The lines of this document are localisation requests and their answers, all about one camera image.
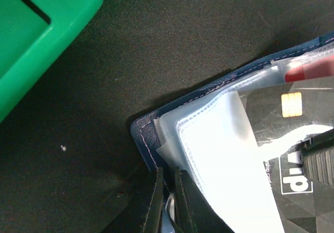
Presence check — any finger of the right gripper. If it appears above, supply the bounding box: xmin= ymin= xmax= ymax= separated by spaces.
xmin=299 ymin=129 xmax=333 ymax=188

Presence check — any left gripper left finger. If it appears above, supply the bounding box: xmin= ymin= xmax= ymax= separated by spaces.
xmin=102 ymin=167 xmax=164 ymax=233

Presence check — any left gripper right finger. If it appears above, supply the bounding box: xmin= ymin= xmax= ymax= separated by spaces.
xmin=173 ymin=168 xmax=233 ymax=233

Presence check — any black VIP credit card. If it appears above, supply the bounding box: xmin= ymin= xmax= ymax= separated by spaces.
xmin=239 ymin=77 xmax=333 ymax=232

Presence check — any blue card holder wallet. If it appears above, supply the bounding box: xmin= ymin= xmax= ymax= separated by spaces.
xmin=130 ymin=33 xmax=333 ymax=232

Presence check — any red circle credit card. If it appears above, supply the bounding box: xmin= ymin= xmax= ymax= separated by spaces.
xmin=284 ymin=55 xmax=333 ymax=82

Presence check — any near green plastic bin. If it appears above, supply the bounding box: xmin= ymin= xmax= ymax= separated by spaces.
xmin=1 ymin=0 xmax=103 ymax=119

